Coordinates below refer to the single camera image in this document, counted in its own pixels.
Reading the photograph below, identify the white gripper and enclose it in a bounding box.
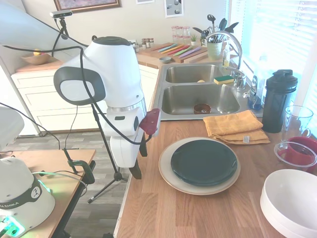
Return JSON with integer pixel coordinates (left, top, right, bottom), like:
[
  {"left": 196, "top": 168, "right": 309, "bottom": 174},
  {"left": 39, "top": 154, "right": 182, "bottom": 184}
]
[{"left": 110, "top": 132, "right": 149, "bottom": 179}]

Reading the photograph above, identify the yellow terry towel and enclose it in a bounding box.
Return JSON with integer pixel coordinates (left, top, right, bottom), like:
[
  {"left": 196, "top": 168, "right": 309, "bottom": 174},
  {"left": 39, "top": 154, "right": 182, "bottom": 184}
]
[{"left": 203, "top": 110, "right": 271, "bottom": 145}]

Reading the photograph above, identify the large beige plate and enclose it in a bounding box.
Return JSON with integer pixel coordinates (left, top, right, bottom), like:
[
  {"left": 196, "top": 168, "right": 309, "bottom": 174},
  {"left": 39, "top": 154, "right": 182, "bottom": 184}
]
[{"left": 158, "top": 136, "right": 241, "bottom": 196}]

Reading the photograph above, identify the dark blue plate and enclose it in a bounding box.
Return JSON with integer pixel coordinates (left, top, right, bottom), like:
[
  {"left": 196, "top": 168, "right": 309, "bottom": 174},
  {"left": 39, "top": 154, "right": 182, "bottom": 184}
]
[{"left": 170, "top": 140, "right": 238, "bottom": 187}]

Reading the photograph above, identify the black tripod stand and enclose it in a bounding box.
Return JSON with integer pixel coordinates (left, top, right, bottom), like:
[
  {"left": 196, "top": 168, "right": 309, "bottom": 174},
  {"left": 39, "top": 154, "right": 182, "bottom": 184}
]
[{"left": 53, "top": 17, "right": 129, "bottom": 204}]

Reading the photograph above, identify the dark green clamp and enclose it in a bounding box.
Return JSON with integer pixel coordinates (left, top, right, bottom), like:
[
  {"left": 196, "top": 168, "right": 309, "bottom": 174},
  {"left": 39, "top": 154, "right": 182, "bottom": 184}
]
[{"left": 61, "top": 147, "right": 96, "bottom": 185}]

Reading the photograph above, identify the stainless steel double sink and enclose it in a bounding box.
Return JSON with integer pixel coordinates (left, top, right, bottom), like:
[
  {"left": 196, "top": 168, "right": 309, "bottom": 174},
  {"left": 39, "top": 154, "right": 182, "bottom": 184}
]
[{"left": 154, "top": 62, "right": 264, "bottom": 122}]

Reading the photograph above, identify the brown bowl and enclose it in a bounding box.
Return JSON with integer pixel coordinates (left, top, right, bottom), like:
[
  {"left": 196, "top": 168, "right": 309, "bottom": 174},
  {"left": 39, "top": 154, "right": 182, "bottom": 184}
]
[{"left": 193, "top": 103, "right": 212, "bottom": 115}]

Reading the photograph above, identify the narrow white cabinet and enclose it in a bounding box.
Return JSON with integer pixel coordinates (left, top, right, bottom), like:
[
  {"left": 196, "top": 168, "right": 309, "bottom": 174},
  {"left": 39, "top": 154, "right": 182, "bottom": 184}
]
[{"left": 138, "top": 63, "right": 159, "bottom": 110}]

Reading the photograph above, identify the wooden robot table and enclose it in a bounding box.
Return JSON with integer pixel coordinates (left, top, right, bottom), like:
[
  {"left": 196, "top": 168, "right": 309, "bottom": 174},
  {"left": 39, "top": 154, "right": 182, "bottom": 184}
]
[{"left": 0, "top": 148, "right": 97, "bottom": 238}]

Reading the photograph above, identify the teal knife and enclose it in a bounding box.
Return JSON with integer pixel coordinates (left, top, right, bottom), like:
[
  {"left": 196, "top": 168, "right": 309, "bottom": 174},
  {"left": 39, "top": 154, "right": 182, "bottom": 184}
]
[{"left": 158, "top": 44, "right": 178, "bottom": 53}]

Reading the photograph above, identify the yellow knife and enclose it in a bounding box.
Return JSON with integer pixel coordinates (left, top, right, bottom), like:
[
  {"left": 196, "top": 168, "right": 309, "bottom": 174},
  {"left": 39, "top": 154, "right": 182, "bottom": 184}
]
[{"left": 160, "top": 45, "right": 183, "bottom": 54}]

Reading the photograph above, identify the red knife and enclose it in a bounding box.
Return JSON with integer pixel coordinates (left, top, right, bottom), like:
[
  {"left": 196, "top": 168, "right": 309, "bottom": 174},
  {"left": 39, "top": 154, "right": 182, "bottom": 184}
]
[{"left": 152, "top": 44, "right": 174, "bottom": 51}]

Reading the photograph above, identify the orange knife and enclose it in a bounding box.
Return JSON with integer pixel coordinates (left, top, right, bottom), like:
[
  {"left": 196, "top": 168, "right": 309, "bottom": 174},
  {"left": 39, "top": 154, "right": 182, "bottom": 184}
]
[{"left": 167, "top": 45, "right": 186, "bottom": 55}]

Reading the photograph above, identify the green knife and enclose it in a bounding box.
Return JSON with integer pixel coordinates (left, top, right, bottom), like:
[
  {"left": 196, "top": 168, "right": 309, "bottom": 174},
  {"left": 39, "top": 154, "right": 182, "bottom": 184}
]
[{"left": 172, "top": 46, "right": 191, "bottom": 57}]

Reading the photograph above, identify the yellow green sponge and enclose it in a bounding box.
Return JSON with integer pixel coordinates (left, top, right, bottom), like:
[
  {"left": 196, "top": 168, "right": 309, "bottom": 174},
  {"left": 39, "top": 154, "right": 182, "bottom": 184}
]
[{"left": 213, "top": 75, "right": 235, "bottom": 86}]

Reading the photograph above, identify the wooden cutting board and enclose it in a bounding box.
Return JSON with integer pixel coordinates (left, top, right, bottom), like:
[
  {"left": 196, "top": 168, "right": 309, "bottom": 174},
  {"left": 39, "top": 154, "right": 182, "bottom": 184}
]
[{"left": 148, "top": 42, "right": 208, "bottom": 64}]

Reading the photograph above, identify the white drawer cabinet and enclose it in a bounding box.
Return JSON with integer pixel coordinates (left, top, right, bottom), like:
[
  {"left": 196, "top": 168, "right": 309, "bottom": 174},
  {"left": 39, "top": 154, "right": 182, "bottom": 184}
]
[{"left": 11, "top": 66, "right": 109, "bottom": 136}]

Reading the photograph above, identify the clear dish soap bottle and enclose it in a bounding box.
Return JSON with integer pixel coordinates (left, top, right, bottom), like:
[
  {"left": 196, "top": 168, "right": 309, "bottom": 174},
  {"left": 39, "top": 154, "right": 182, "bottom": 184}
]
[{"left": 247, "top": 53, "right": 269, "bottom": 111}]

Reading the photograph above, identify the pale green utensil crock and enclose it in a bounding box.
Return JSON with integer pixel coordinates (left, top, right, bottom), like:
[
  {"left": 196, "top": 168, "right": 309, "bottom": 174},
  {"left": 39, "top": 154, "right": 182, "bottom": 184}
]
[{"left": 207, "top": 41, "right": 223, "bottom": 61}]

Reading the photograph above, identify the yellow hand soap bottle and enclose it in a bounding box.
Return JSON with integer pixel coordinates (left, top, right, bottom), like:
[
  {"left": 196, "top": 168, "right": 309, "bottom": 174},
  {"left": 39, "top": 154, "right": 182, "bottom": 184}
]
[{"left": 222, "top": 41, "right": 230, "bottom": 68}]

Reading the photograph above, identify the clear plastic bowl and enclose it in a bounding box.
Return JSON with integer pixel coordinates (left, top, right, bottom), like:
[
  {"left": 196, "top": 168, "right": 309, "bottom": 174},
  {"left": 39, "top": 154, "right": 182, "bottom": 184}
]
[{"left": 273, "top": 140, "right": 317, "bottom": 166}]

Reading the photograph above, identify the wooden fruit bowl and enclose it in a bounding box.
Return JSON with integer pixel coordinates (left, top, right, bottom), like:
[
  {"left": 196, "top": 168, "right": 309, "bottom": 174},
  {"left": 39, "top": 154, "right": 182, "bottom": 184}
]
[{"left": 21, "top": 53, "right": 50, "bottom": 66}]

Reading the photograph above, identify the black shaker bottle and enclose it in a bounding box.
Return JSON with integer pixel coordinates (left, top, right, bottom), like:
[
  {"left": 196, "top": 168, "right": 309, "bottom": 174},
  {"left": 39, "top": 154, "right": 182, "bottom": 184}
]
[{"left": 262, "top": 69, "right": 298, "bottom": 134}]

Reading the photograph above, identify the chrome gooseneck faucet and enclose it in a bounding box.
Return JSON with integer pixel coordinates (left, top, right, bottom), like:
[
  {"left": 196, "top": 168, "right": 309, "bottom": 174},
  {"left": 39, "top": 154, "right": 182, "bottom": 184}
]
[{"left": 207, "top": 31, "right": 243, "bottom": 72}]

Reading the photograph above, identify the clear glass pitcher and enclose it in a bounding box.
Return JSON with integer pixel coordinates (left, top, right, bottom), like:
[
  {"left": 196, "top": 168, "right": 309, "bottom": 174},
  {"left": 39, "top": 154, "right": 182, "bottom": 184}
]
[{"left": 281, "top": 106, "right": 315, "bottom": 149}]

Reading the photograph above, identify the large white poster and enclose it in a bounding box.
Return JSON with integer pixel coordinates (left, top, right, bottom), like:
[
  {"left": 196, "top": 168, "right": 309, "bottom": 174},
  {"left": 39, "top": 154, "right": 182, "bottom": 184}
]
[{"left": 164, "top": 0, "right": 184, "bottom": 18}]

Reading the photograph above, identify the black slotted spoon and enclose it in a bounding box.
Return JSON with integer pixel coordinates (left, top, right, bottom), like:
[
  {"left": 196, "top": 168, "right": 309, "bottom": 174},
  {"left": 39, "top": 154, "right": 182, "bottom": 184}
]
[{"left": 207, "top": 14, "right": 216, "bottom": 35}]

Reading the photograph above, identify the large white bowl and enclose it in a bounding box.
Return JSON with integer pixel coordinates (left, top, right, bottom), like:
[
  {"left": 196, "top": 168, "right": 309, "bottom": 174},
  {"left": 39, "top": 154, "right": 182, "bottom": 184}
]
[{"left": 260, "top": 169, "right": 317, "bottom": 238}]

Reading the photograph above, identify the red mug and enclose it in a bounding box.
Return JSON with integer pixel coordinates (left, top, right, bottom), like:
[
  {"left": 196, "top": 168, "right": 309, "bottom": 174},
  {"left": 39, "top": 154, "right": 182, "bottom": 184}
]
[{"left": 283, "top": 136, "right": 317, "bottom": 172}]

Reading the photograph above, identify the black spatula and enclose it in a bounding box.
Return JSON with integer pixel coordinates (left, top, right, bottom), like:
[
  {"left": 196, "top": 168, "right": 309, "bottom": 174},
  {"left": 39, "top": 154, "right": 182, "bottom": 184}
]
[{"left": 217, "top": 17, "right": 228, "bottom": 34}]

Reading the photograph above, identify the black turner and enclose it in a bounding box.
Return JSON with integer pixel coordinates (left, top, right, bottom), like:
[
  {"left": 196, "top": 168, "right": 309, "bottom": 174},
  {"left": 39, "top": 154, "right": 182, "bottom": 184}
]
[{"left": 226, "top": 22, "right": 240, "bottom": 34}]

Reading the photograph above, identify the white window blind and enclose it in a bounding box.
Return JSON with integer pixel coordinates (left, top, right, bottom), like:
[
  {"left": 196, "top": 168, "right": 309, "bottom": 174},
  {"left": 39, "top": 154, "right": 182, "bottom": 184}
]
[
  {"left": 229, "top": 0, "right": 251, "bottom": 75},
  {"left": 252, "top": 0, "right": 317, "bottom": 117}
]

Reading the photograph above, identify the maroon wrist camera mount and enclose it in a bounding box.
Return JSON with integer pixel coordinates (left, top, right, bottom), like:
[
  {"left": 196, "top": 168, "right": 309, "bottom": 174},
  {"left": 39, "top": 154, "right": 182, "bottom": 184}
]
[{"left": 138, "top": 108, "right": 160, "bottom": 138}]

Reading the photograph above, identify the white cable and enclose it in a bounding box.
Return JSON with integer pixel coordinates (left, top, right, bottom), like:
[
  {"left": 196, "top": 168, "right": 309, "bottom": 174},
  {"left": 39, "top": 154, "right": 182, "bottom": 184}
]
[{"left": 32, "top": 171, "right": 89, "bottom": 189}]

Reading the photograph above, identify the thin black cable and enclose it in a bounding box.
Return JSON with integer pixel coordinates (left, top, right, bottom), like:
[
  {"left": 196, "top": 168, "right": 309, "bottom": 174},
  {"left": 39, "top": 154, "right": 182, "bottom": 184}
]
[{"left": 0, "top": 101, "right": 82, "bottom": 152}]

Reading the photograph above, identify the chrome faucet handle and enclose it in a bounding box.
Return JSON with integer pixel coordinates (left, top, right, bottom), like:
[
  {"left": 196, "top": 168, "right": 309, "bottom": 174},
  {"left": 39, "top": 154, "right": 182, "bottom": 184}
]
[{"left": 231, "top": 70, "right": 247, "bottom": 90}]

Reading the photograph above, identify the wooden picture frame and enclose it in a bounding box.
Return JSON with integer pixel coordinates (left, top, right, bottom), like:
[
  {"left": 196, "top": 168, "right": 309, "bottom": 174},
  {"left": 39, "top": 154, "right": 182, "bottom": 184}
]
[{"left": 53, "top": 0, "right": 122, "bottom": 13}]

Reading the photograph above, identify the grey stereo camera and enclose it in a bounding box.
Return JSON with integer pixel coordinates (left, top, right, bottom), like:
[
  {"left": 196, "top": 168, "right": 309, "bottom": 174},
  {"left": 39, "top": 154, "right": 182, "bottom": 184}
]
[{"left": 50, "top": 10, "right": 72, "bottom": 18}]

